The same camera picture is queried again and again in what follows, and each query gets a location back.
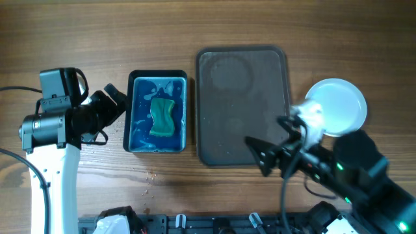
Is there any white plate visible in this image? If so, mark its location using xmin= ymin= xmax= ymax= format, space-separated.
xmin=305 ymin=78 xmax=367 ymax=137

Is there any green scrubbing sponge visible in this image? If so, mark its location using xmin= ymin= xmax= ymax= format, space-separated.
xmin=149 ymin=97 xmax=175 ymax=137

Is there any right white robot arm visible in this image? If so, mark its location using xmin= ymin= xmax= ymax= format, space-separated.
xmin=265 ymin=100 xmax=415 ymax=233

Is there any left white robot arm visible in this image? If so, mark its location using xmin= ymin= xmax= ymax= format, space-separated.
xmin=19 ymin=84 xmax=127 ymax=233

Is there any dark brown serving tray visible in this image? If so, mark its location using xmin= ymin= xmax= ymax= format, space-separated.
xmin=195 ymin=45 xmax=291 ymax=167

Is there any black tub of blue water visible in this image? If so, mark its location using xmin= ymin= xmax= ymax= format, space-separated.
xmin=123 ymin=70 xmax=187 ymax=153

